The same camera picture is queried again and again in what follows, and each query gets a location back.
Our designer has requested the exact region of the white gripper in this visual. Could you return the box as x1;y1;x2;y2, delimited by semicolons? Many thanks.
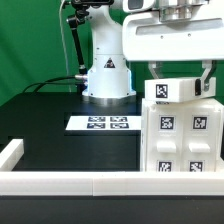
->
122;0;224;96

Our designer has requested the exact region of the white cabinet top block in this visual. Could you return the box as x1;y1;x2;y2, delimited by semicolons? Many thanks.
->
145;77;216;103

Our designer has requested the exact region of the white cabinet body box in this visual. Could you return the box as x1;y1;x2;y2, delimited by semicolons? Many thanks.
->
140;99;224;172

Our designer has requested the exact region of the white cabinet door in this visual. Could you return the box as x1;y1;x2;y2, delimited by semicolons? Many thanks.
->
182;109;215;172
155;110;180;172

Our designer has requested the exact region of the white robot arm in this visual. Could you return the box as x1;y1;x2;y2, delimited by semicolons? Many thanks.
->
83;0;224;102

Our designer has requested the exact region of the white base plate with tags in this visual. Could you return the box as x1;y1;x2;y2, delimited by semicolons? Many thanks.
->
66;116;141;131

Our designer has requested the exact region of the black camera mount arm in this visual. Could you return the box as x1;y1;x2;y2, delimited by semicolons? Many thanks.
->
67;0;114;74

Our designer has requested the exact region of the black cable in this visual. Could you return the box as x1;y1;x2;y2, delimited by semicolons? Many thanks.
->
21;75;88;94

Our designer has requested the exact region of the white cable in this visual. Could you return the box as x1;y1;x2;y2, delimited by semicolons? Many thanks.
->
58;0;73;94

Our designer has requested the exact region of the white U-shaped fence frame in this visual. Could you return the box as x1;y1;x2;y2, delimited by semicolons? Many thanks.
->
0;139;224;196

